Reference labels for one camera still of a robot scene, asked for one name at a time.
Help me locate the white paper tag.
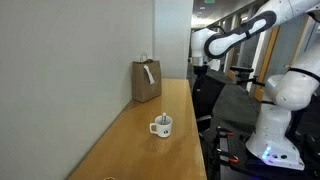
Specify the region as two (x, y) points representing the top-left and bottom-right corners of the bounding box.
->
(143, 64), (156, 86)

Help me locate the white ceramic mug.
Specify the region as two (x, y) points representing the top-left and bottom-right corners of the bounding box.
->
(149, 114), (174, 139)

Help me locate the black office chair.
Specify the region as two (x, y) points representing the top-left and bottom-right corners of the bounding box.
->
(192, 73), (226, 132)

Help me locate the wooden door frame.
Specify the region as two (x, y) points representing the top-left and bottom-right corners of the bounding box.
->
(253, 25), (281, 103)

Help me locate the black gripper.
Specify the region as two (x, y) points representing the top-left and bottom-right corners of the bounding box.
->
(193, 64), (210, 78)

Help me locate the brown paper bag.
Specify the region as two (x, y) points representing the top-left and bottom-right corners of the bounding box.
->
(131, 52), (163, 104)

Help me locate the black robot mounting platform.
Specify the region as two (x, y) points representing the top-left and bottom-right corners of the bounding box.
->
(199, 126), (320, 180)

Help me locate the black chair with armrest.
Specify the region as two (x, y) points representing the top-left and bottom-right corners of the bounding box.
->
(229, 65), (267, 88)

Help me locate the orange-handled black clamp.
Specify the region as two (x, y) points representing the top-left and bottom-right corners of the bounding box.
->
(215, 148), (240, 165)
(215, 125), (235, 138)

